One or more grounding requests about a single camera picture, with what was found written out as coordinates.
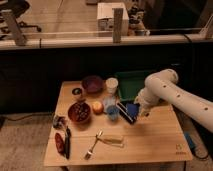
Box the red bowl with food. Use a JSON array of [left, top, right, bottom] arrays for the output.
[[68, 102, 91, 124]]

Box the blue object beside table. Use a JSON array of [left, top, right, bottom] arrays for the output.
[[184, 133, 196, 150]]

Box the purple bowl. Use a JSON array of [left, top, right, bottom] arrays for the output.
[[82, 75, 103, 93]]

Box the black rectangular brush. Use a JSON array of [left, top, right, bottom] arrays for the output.
[[116, 102, 136, 124]]

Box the blue sponge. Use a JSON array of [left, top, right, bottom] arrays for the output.
[[126, 103, 139, 118]]

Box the white cardboard box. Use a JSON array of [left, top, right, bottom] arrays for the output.
[[97, 2, 129, 35]]

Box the cream handled utensil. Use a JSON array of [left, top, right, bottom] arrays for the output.
[[99, 135, 124, 147]]

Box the red spoon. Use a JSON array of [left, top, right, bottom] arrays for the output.
[[55, 133, 65, 154]]

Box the green plastic tray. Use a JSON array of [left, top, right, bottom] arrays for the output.
[[115, 70, 155, 102]]

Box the black marker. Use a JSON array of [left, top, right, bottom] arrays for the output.
[[65, 127, 71, 159]]

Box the clear plastic cup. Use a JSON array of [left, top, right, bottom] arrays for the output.
[[102, 97, 116, 111]]

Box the apple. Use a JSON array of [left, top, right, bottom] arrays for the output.
[[92, 101, 104, 114]]

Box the metal fork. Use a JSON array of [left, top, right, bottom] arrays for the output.
[[84, 131, 103, 160]]

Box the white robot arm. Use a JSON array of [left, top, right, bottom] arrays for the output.
[[134, 69, 213, 133]]

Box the small dark tin can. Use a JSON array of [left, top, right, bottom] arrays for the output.
[[72, 88, 83, 100]]

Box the blue plastic cup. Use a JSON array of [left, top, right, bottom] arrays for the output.
[[107, 105, 119, 121]]

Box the white cup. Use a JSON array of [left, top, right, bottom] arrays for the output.
[[106, 77, 118, 94]]

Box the office chair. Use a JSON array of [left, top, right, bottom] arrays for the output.
[[0, 0, 42, 34]]

